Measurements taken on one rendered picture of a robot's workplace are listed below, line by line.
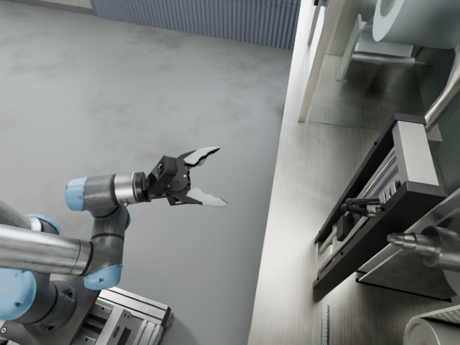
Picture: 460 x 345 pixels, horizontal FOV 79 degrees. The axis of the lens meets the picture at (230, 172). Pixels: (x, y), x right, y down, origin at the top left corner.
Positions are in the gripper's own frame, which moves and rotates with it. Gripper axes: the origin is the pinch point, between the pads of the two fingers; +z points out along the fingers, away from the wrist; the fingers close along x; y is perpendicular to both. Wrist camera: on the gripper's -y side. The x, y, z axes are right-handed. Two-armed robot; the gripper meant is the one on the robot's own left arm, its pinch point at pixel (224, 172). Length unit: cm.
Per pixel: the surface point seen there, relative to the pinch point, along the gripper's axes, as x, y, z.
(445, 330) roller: 36.8, -3.5, 32.9
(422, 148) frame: 11.4, -22.1, 28.6
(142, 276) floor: -1, 125, -50
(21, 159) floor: -107, 140, -150
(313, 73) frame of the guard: -45, 16, 39
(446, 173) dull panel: -6, 33, 84
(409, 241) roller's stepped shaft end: 23.2, -14.3, 25.8
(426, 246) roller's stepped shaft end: 24.4, -14.6, 27.8
